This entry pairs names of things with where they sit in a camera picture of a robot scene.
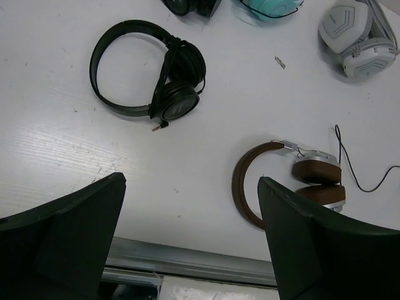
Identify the black folded headphones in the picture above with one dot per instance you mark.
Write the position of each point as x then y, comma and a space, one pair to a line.
205, 8

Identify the teal cat-ear headphones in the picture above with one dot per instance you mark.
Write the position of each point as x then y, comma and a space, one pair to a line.
266, 13

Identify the black wrapped headphones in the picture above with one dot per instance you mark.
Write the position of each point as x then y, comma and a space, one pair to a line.
183, 69

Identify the brown and silver headphones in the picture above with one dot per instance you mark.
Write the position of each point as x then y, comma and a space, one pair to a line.
320, 170

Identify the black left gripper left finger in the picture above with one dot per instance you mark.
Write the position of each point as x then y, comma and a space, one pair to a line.
58, 250

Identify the aluminium table edge rail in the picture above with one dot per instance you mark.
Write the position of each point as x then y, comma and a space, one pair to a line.
155, 258

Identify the white grey gaming headphones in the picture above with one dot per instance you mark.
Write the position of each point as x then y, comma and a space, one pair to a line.
361, 34

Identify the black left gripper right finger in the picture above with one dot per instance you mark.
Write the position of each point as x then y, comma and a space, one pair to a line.
317, 253

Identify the small metal screw piece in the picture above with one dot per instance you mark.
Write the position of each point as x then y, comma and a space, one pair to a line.
279, 61

